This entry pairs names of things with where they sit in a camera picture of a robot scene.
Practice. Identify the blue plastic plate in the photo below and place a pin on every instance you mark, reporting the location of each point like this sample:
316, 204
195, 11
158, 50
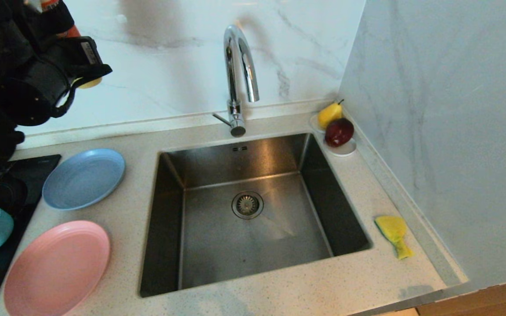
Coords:
81, 180

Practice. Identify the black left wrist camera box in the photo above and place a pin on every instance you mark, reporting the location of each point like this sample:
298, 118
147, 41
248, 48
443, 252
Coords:
77, 55

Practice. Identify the yellow pear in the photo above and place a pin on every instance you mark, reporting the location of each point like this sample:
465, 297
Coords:
328, 115

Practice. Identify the chrome gooseneck faucet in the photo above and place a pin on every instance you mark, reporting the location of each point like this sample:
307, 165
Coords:
235, 112

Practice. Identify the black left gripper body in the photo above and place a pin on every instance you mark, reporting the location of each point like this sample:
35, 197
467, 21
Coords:
35, 92

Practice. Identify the pink plastic plate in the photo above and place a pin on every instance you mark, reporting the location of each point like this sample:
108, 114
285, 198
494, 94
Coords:
55, 270

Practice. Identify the wooden cabinet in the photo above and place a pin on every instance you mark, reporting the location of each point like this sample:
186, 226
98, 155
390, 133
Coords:
490, 300

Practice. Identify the black induction cooktop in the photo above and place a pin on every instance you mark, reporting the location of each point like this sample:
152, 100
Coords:
37, 171

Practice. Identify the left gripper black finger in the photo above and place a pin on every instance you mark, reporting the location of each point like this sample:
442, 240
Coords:
55, 19

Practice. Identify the yellow green sponge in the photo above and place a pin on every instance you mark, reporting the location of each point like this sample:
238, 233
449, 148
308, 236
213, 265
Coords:
392, 228

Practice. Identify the stainless steel sink basin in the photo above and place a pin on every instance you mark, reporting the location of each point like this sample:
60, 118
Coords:
218, 245

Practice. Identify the dark red apple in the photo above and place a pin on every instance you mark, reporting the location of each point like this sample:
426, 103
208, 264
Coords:
339, 132

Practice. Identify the small white saucer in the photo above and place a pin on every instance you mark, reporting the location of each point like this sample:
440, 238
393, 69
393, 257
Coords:
344, 151
313, 123

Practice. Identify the yellow-capped orange dish soap bottle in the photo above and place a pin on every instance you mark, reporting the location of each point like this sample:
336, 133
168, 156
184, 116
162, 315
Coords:
90, 83

